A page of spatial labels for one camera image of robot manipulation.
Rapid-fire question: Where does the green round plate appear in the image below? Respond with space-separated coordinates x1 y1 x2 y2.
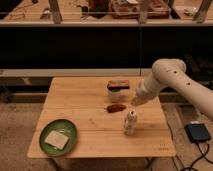
39 119 77 157

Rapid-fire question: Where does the long wooden background shelf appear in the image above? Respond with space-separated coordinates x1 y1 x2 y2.
0 68 151 77

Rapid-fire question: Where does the white square sponge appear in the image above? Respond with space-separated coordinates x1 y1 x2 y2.
45 131 69 150

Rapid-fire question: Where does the black pedal cable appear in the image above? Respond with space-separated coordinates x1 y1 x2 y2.
171 141 213 171

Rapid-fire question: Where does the brown block on cup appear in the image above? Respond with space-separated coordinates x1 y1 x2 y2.
107 80 130 90

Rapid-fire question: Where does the wooden table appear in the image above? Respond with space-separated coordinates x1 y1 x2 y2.
28 77 176 158

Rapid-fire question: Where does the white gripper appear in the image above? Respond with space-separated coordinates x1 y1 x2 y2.
131 88 149 106

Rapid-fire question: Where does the brown sausage piece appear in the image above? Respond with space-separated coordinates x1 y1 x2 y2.
106 104 126 113

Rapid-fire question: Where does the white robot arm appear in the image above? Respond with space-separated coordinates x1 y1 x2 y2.
131 59 213 122

